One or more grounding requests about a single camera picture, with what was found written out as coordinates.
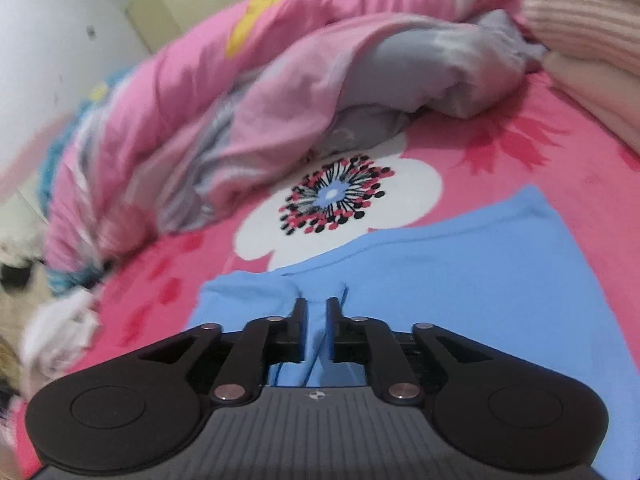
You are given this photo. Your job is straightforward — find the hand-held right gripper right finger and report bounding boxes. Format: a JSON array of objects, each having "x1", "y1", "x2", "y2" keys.
[{"x1": 325, "y1": 297, "x2": 493, "y2": 407}]

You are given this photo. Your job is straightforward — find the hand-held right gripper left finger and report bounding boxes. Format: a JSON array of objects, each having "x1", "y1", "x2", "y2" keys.
[{"x1": 137, "y1": 297, "x2": 308, "y2": 406}]

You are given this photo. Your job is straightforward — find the blue t-shirt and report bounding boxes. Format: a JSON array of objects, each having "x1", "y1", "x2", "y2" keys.
[{"x1": 190, "y1": 185, "x2": 640, "y2": 480}]

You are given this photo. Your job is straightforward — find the crumpled white garment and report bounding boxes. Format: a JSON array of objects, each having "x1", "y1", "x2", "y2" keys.
[{"x1": 20, "y1": 287, "x2": 101, "y2": 378}]

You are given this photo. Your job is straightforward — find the pink floral blanket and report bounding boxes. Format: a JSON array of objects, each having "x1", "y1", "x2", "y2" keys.
[{"x1": 15, "y1": 67, "x2": 640, "y2": 480}]

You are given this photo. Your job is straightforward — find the pink and grey quilt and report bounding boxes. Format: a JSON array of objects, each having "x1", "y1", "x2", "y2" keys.
[{"x1": 42, "y1": 0, "x2": 551, "y2": 296}]

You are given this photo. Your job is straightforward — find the beige garment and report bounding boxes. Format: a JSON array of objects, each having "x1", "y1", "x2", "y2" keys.
[{"x1": 0, "y1": 287, "x2": 46, "y2": 351}]

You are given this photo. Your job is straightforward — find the black cloth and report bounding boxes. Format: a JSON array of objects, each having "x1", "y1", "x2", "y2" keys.
[{"x1": 0, "y1": 262, "x2": 31, "y2": 291}]

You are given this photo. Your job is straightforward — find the pale yellow wardrobe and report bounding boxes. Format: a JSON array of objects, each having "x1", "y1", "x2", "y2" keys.
[{"x1": 125, "y1": 0, "x2": 211, "y2": 58}]

